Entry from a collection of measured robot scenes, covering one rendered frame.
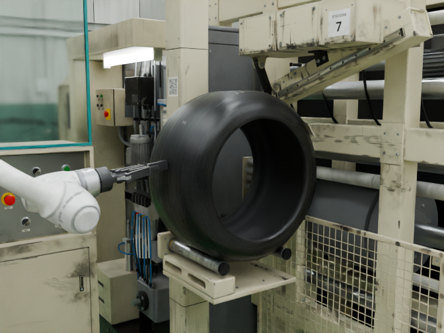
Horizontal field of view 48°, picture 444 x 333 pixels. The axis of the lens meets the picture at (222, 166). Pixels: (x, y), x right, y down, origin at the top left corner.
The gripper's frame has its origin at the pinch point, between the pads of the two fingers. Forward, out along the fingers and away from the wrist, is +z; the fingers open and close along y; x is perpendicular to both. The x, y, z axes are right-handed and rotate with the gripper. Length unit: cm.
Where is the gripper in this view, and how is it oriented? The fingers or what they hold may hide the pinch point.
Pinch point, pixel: (156, 166)
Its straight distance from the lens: 158.0
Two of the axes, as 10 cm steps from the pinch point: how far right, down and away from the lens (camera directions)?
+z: 8.1, -2.1, 5.4
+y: -5.7, -1.1, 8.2
